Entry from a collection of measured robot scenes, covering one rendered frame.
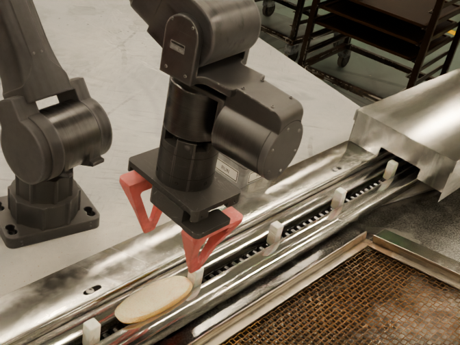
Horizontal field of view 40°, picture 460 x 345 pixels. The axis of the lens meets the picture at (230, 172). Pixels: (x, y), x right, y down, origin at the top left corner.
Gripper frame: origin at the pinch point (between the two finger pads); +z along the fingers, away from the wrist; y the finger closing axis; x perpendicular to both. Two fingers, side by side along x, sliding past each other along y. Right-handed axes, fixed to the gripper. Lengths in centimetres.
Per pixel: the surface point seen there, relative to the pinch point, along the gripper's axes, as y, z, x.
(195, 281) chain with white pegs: 2.0, 5.3, 2.7
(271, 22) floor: -201, 95, 275
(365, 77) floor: -120, 93, 264
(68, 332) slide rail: -0.5, 6.1, -12.2
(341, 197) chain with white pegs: 2.0, 4.6, 30.8
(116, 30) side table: -68, 11, 45
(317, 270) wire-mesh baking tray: 11.1, 1.6, 12.3
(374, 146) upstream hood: -2.8, 3.4, 45.6
